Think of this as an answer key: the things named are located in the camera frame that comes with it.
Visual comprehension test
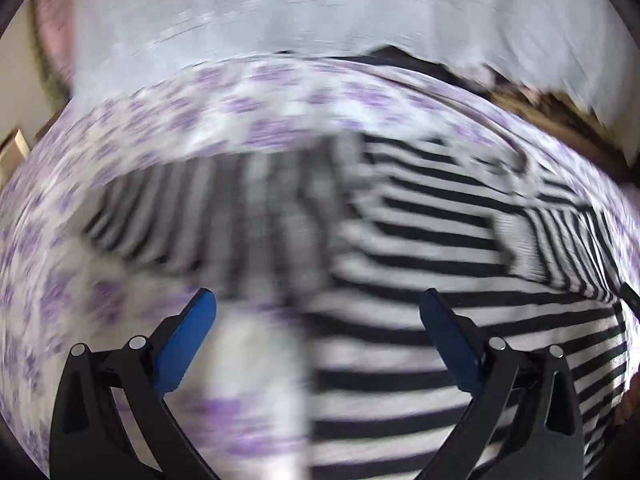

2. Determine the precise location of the purple floral bedsheet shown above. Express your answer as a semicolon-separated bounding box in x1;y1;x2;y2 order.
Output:
0;55;640;480

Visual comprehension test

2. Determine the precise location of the white lace cloth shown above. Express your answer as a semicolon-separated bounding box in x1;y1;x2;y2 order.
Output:
70;0;640;131

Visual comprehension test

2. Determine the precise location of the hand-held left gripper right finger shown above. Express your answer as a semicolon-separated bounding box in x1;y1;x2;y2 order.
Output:
415;288;585;480

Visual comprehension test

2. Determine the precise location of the dark cloth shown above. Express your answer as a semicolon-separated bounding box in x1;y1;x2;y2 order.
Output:
372;45;496;91

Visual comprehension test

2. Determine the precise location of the brown wicker mat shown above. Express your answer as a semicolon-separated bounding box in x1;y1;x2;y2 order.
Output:
480;80;640;181

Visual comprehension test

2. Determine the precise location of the wooden frame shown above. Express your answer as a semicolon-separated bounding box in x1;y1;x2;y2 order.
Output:
0;129;31;171

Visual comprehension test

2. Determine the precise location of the black white striped sweater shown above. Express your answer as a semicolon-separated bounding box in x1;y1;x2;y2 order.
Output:
82;132;640;480

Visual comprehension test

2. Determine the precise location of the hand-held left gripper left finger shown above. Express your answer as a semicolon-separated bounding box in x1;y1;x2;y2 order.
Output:
50;287;221;480

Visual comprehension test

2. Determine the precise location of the pink cloth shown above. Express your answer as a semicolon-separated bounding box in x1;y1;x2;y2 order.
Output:
35;0;76;96

